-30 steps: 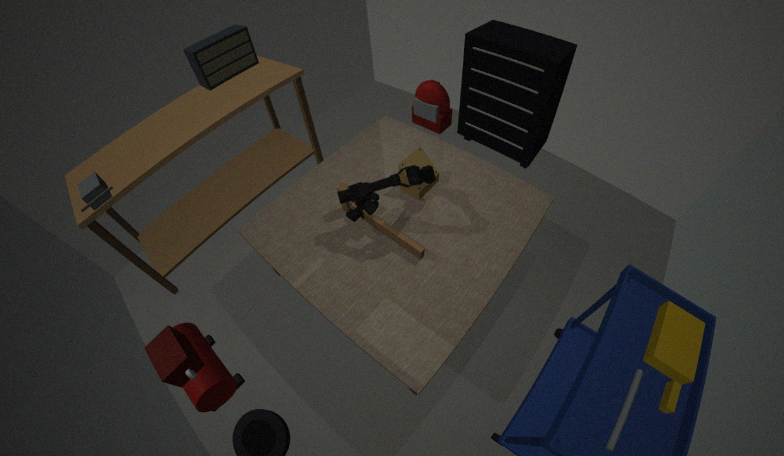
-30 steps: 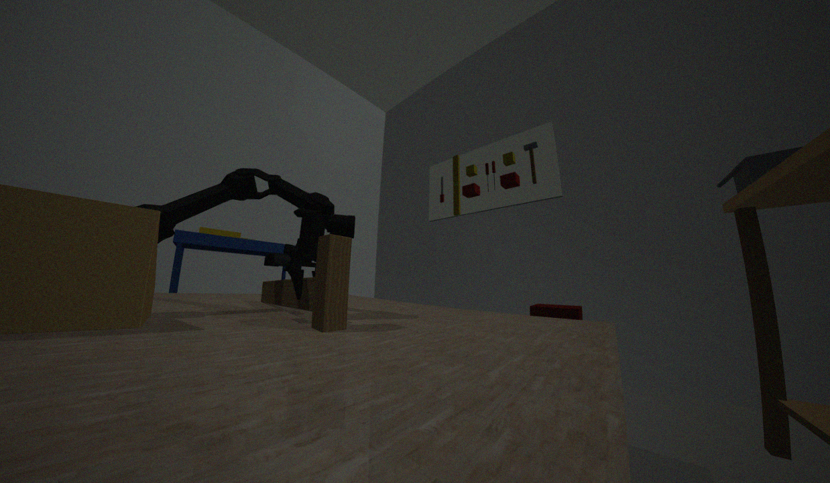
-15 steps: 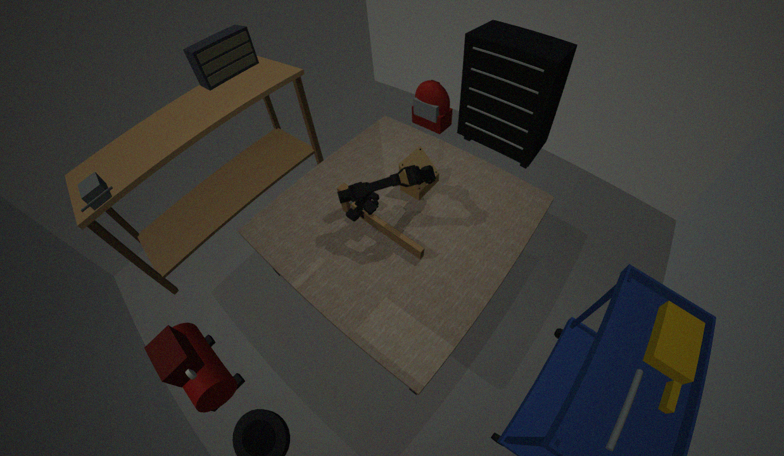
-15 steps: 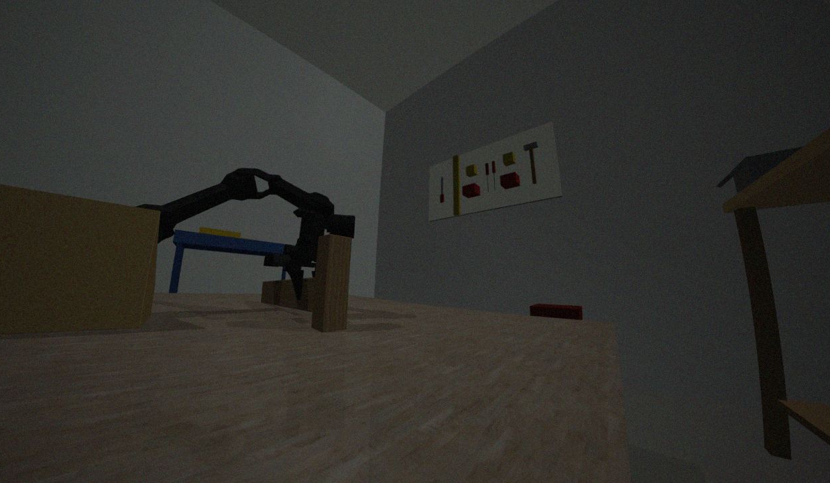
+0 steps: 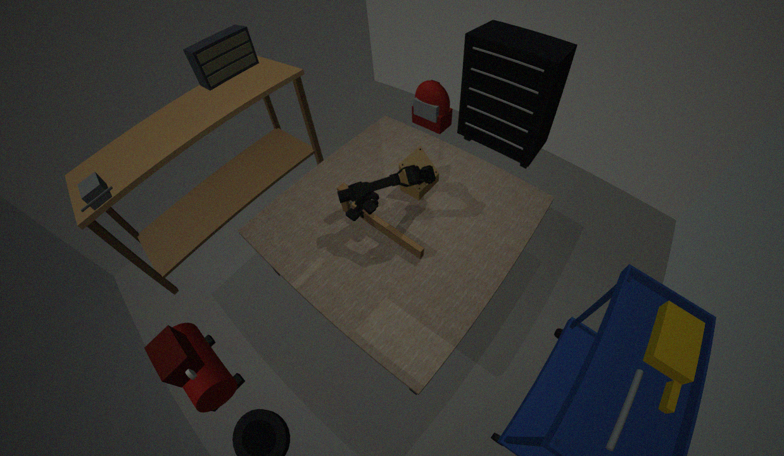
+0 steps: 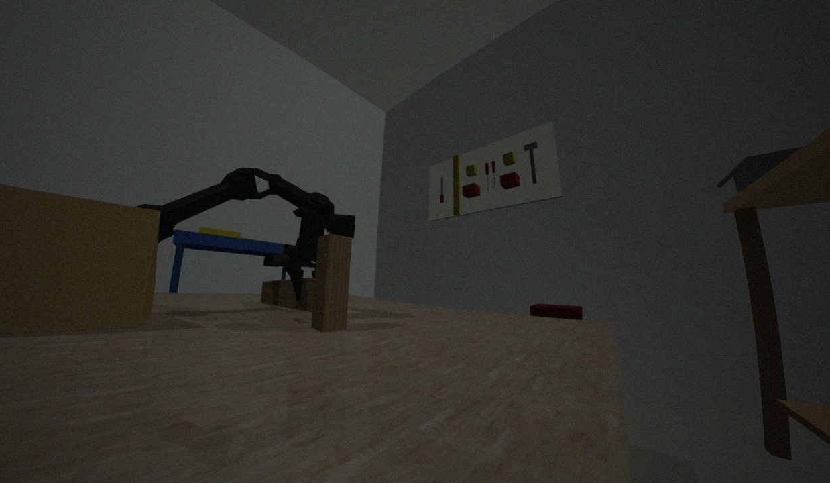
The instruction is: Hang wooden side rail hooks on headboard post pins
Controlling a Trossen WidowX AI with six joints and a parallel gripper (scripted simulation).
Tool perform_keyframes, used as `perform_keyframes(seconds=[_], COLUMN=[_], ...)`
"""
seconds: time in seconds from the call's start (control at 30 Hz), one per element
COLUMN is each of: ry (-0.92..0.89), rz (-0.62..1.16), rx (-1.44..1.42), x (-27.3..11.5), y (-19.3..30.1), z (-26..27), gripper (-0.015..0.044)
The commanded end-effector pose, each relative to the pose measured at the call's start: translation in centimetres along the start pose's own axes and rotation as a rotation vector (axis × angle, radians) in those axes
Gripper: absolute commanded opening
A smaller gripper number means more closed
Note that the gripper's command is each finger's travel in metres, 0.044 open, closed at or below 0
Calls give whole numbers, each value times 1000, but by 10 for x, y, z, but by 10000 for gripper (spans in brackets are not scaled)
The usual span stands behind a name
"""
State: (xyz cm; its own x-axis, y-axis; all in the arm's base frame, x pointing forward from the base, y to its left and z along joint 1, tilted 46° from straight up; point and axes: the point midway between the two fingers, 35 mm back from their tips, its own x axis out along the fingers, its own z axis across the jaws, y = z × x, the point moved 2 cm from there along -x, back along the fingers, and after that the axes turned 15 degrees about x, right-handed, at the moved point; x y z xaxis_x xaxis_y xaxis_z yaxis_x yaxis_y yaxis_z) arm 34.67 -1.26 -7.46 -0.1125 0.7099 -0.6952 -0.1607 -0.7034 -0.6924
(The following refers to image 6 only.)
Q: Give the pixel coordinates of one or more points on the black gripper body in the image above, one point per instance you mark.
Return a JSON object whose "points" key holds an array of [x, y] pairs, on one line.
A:
{"points": [[307, 250]]}

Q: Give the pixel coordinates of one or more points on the brown wooden post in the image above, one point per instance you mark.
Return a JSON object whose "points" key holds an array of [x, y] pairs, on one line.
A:
{"points": [[331, 283]]}

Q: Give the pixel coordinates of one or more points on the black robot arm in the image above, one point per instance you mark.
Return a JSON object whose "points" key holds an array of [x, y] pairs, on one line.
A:
{"points": [[315, 209]]}

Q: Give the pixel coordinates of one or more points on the wooden plank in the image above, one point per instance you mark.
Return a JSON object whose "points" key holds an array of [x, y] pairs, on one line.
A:
{"points": [[281, 293]]}

